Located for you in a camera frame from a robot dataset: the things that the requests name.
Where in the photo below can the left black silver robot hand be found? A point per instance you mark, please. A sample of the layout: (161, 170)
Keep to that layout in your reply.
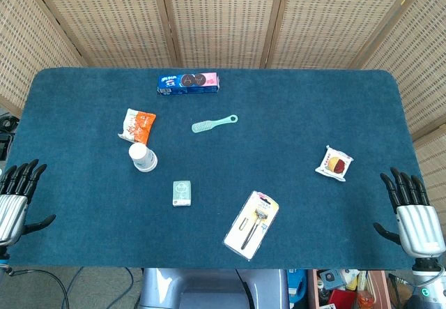
(14, 215)

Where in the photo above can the red packet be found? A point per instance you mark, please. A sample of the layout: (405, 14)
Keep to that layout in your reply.
(341, 298)

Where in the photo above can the blue table mat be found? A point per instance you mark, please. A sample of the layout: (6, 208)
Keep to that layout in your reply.
(296, 89)

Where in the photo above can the mint green hairbrush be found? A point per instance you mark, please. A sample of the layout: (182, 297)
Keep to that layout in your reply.
(202, 126)

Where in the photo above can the blue plastic object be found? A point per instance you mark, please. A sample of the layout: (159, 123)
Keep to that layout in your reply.
(296, 281)

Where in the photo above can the woven bamboo screen panel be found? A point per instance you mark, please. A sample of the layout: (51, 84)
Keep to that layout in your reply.
(331, 19)
(111, 19)
(435, 169)
(28, 44)
(223, 19)
(418, 61)

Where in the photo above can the pink storage box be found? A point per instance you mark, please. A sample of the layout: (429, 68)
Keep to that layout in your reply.
(312, 288)

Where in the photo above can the silver-blue robot base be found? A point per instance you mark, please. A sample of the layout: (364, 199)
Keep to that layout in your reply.
(209, 288)

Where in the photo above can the white snack packet red-yellow print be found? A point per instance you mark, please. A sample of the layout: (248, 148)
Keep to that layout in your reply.
(334, 164)

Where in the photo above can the white paper cup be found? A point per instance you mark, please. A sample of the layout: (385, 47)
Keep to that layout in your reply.
(143, 159)

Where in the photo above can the orange white snack packet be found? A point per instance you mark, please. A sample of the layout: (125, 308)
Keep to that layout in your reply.
(137, 127)

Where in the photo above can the black equipment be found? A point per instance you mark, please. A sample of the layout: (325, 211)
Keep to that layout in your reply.
(4, 141)

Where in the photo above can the blue pink cookie box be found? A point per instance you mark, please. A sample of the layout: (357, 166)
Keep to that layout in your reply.
(188, 83)

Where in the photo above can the green tissue pack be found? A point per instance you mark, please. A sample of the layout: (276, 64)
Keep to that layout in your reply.
(182, 193)

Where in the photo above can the razor blister pack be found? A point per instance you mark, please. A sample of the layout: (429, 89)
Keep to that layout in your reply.
(251, 225)

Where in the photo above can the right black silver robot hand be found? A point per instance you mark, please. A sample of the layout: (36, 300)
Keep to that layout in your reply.
(420, 228)

